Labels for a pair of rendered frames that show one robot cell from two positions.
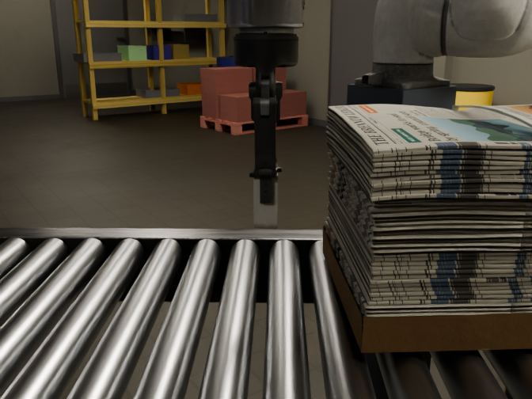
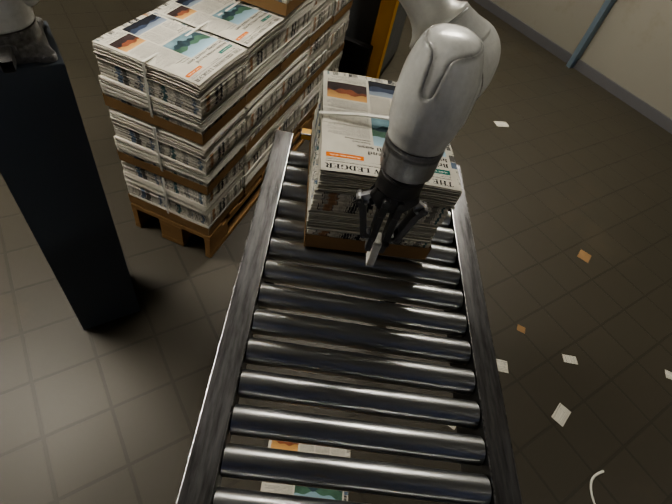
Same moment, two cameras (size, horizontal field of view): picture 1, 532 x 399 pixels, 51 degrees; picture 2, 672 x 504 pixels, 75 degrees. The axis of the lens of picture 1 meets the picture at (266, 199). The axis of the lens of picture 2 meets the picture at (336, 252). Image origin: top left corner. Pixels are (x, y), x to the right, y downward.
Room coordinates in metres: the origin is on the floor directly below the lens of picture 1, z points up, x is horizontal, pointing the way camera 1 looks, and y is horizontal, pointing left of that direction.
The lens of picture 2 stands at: (0.84, 0.55, 1.55)
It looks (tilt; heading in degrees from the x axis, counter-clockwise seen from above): 49 degrees down; 260
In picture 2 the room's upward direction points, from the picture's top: 16 degrees clockwise
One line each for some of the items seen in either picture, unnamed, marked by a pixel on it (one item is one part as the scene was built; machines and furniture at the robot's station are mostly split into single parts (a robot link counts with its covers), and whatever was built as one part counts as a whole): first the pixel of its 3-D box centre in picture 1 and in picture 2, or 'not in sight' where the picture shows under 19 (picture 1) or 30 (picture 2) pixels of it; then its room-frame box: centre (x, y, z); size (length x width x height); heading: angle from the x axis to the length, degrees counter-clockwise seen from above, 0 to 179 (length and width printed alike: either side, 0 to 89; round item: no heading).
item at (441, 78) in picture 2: not in sight; (438, 86); (0.67, -0.01, 1.27); 0.13 x 0.11 x 0.16; 65
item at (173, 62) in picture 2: not in sight; (240, 98); (1.16, -1.23, 0.42); 1.17 x 0.39 x 0.83; 71
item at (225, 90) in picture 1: (254, 97); not in sight; (7.05, 0.14, 0.36); 1.19 x 0.85 x 0.72; 124
